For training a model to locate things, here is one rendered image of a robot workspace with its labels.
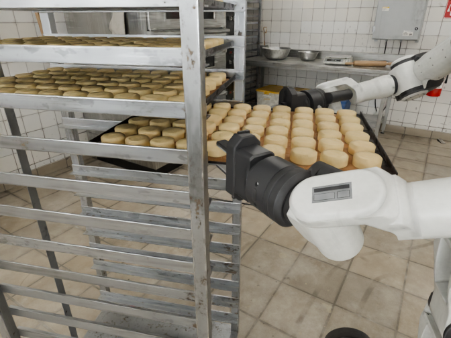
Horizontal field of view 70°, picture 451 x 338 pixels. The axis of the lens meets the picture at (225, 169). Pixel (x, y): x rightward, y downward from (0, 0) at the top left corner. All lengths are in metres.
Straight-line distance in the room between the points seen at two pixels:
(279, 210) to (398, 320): 1.59
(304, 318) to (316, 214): 1.48
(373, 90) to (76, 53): 0.88
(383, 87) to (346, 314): 1.19
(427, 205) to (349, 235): 0.10
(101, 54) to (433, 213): 0.55
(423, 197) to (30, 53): 0.66
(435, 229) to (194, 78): 0.38
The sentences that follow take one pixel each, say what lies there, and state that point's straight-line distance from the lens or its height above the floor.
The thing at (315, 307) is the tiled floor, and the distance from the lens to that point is 1.91.
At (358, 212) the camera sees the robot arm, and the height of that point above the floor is 1.19.
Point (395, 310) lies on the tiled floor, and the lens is 2.04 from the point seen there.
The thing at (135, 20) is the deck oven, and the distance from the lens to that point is 2.79.
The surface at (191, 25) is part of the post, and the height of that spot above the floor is 1.37.
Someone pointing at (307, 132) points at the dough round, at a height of 1.15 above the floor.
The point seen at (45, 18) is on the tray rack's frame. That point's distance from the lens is 1.22.
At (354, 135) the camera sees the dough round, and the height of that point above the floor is 1.15.
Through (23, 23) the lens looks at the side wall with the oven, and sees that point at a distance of 3.37.
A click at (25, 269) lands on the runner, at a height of 0.78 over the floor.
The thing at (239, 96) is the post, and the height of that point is 1.17.
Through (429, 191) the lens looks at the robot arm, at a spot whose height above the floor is 1.21.
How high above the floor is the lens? 1.38
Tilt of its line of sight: 25 degrees down
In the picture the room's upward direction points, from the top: straight up
